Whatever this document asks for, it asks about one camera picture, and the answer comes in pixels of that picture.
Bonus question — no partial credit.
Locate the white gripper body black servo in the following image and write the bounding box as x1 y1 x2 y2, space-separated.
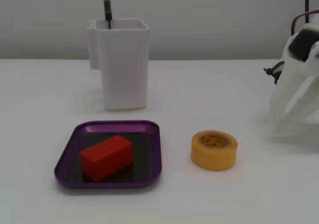
284 22 319 63

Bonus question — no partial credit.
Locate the red rectangular block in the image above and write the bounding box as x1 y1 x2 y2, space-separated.
80 135 134 182

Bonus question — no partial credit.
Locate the white plastic pen holder box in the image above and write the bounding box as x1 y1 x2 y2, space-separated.
86 18 151 111

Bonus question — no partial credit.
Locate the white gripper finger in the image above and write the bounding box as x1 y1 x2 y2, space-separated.
270 59 305 124
285 42 319 125

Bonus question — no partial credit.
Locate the black cable tie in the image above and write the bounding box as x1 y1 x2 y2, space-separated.
263 61 285 85

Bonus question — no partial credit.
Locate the black pen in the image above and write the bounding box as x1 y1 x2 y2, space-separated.
103 0 114 30

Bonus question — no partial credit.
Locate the red servo wire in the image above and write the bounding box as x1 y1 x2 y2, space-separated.
291 8 319 35

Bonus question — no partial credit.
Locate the purple metal tray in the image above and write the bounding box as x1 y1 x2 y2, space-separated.
54 120 162 190

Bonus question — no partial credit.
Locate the yellow tape roll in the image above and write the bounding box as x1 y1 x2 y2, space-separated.
191 130 238 172

